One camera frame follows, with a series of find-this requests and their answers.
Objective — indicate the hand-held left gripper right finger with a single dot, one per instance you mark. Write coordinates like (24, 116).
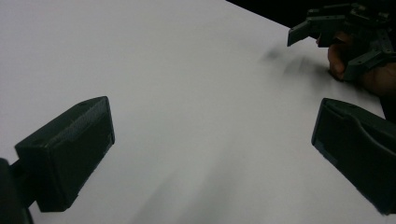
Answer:
(358, 149)

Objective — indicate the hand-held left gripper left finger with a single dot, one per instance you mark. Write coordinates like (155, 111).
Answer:
(68, 152)

